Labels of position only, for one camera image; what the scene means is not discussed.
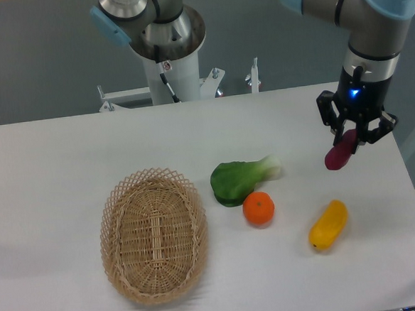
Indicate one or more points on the woven wicker basket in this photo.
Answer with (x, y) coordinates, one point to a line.
(154, 238)

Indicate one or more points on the green bok choy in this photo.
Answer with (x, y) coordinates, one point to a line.
(232, 182)

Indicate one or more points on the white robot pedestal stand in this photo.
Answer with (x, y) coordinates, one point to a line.
(170, 81)

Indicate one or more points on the purple sweet potato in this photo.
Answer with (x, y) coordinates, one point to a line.
(338, 156)

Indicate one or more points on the yellow mango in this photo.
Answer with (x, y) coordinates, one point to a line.
(328, 227)

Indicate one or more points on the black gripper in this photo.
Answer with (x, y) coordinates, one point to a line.
(358, 101)

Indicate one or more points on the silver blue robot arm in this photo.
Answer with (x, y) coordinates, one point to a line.
(167, 34)

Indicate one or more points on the orange tangerine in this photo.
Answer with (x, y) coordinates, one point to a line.
(258, 208)

